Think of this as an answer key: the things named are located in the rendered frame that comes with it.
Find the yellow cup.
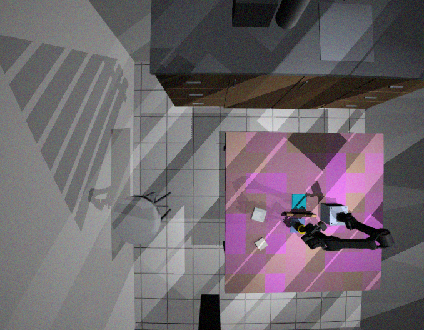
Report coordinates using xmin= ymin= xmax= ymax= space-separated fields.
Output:
xmin=294 ymin=222 xmax=305 ymax=234

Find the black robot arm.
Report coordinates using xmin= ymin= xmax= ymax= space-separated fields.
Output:
xmin=304 ymin=213 xmax=394 ymax=251

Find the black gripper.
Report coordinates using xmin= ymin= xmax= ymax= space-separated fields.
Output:
xmin=301 ymin=221 xmax=327 ymax=244

